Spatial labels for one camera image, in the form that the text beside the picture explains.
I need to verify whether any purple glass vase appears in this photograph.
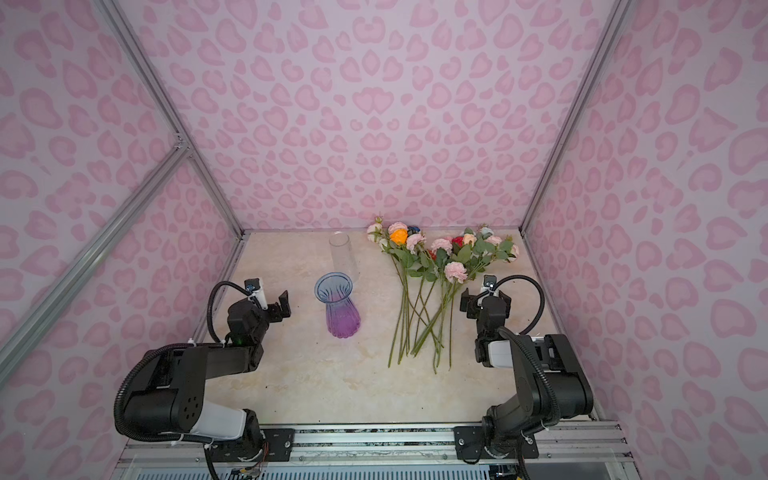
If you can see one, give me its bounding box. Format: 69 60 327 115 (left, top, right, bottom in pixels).
314 272 361 339

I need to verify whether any pink peony branch with bud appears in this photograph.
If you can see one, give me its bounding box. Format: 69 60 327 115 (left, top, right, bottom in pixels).
407 231 437 356

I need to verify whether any orange rose stem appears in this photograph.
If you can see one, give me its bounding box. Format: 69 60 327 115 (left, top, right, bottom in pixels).
387 222 414 364

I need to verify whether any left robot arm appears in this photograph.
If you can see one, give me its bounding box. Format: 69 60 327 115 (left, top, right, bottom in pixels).
113 291 291 462

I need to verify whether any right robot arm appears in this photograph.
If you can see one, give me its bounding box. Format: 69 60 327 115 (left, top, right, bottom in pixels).
453 290 594 464

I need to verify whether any clear glass cylinder vase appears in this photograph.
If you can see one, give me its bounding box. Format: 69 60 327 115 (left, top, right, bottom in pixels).
329 231 360 283

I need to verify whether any small mixed roses spray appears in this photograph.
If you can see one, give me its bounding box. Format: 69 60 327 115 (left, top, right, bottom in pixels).
453 226 520 280

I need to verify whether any red rose stem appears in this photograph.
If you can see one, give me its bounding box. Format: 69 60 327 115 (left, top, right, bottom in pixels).
430 235 467 373

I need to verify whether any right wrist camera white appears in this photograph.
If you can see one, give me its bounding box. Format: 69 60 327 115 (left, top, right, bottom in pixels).
481 275 498 296

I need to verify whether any right black corrugated cable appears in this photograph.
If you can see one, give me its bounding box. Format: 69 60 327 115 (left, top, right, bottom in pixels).
493 274 546 336

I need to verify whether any black corrugated cable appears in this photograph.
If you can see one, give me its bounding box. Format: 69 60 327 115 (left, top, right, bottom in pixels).
206 280 251 346
493 274 546 336

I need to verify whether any left black corrugated cable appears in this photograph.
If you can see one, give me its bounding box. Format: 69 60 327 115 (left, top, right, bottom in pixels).
206 280 251 346

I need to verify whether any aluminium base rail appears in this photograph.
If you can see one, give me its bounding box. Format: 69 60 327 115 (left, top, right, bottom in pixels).
111 420 640 479

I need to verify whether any diagonal aluminium frame strut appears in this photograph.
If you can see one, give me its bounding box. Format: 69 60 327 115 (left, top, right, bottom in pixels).
1 141 189 385

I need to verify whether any right aluminium frame strut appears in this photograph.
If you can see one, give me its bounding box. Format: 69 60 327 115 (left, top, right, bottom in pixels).
520 0 637 238

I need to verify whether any left aluminium frame strut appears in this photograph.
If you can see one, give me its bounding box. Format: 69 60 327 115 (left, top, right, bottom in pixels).
94 0 245 239

